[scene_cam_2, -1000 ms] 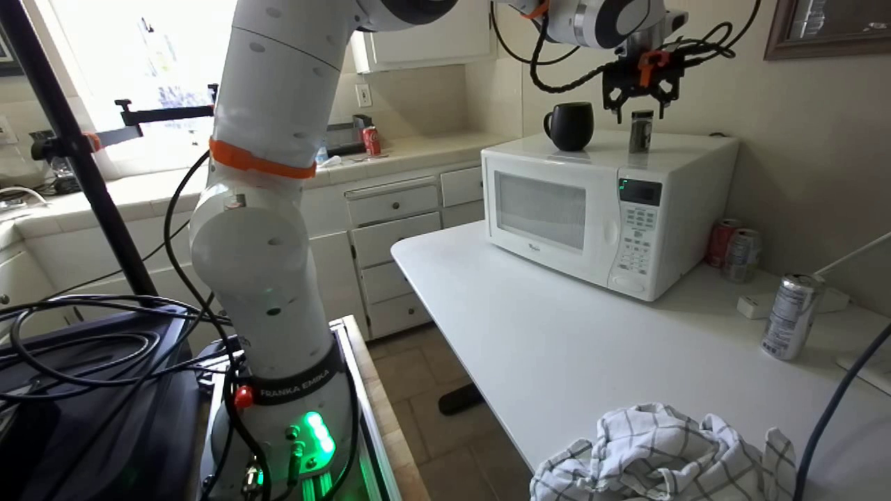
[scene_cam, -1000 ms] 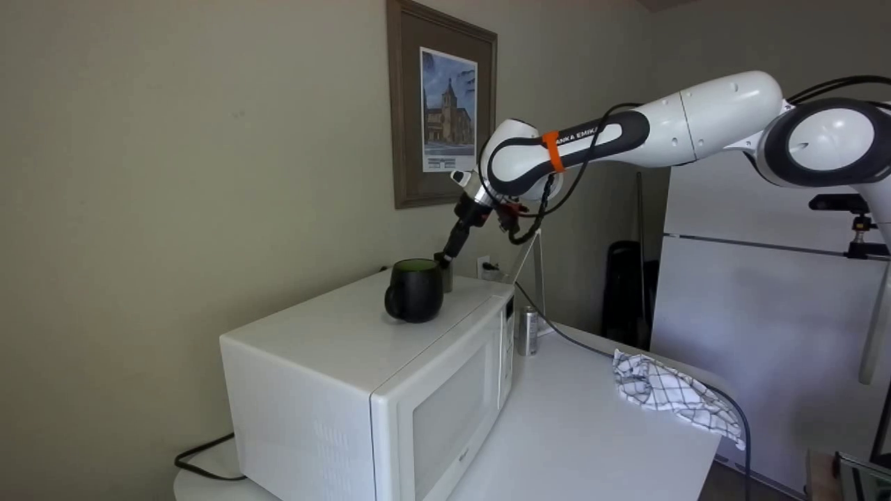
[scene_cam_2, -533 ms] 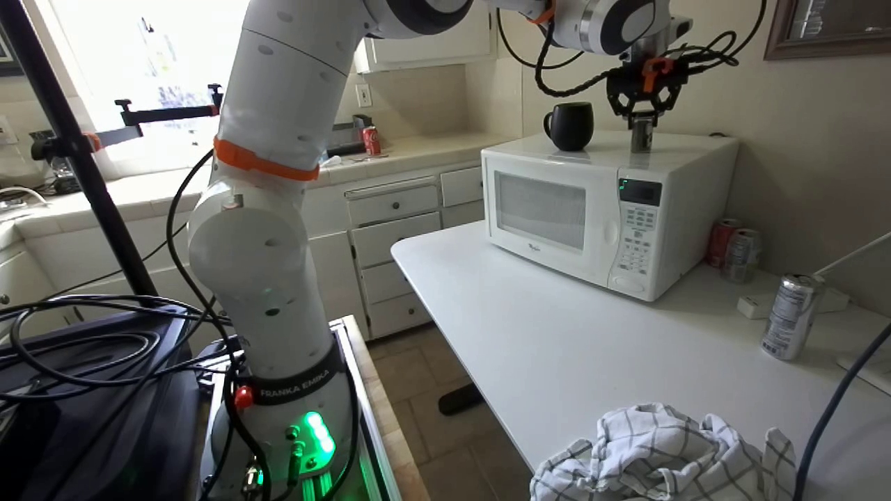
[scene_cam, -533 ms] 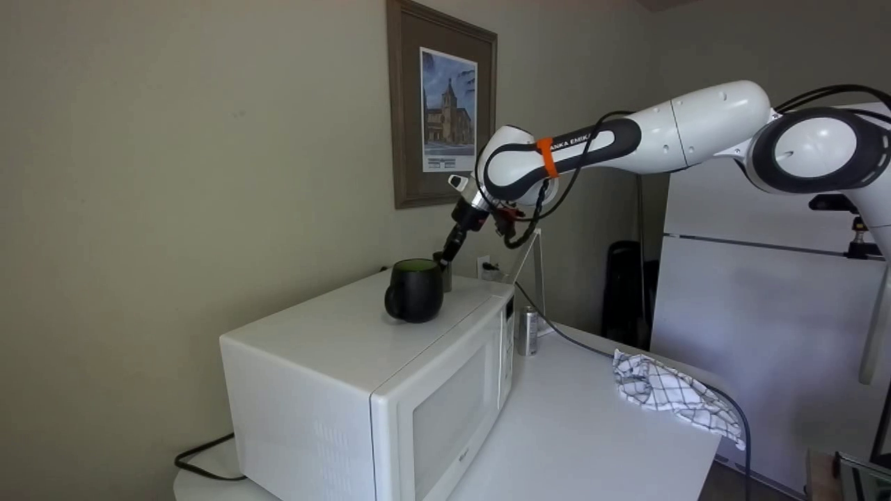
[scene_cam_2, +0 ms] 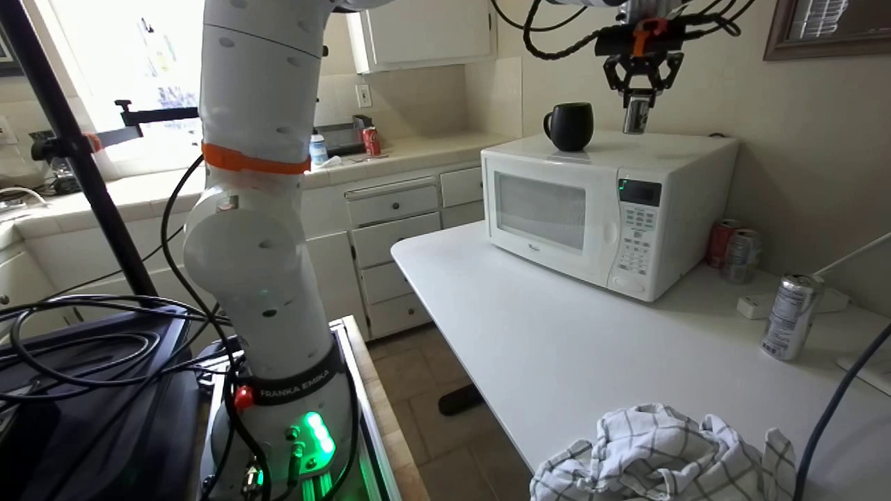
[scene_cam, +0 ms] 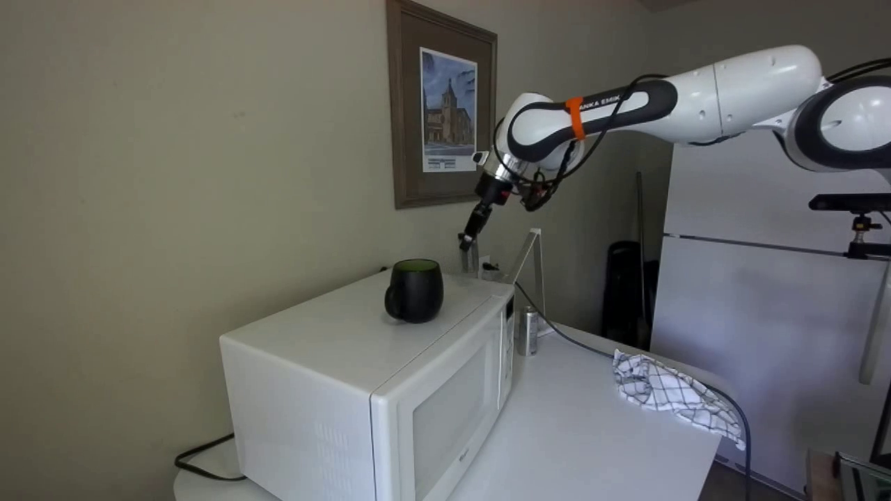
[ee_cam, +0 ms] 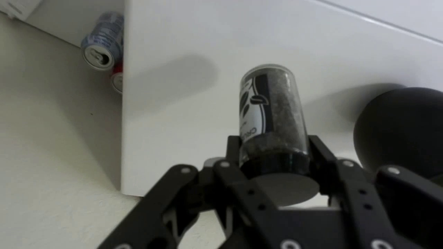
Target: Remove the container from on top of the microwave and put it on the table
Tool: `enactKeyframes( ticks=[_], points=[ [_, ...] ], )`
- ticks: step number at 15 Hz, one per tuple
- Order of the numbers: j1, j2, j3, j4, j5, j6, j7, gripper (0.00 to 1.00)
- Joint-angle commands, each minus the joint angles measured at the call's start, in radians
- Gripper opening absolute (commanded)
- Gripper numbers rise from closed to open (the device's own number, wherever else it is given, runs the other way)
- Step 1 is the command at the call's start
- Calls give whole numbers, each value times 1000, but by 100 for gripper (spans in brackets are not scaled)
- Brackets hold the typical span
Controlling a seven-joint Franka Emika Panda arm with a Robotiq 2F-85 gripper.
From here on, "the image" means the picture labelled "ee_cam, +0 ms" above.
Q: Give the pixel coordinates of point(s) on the clear black-lidded spice container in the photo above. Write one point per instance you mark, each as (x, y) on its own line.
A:
(277, 115)

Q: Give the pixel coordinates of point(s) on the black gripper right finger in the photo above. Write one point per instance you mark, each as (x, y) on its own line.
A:
(368, 208)

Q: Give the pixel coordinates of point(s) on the black mug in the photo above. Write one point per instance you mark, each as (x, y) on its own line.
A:
(401, 129)

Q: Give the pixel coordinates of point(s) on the silver blue can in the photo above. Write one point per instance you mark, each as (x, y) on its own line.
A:
(102, 43)

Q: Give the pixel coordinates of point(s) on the red white can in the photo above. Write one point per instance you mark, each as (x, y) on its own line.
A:
(117, 79)

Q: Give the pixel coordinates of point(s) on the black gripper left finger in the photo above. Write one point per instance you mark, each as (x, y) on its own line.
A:
(184, 202)

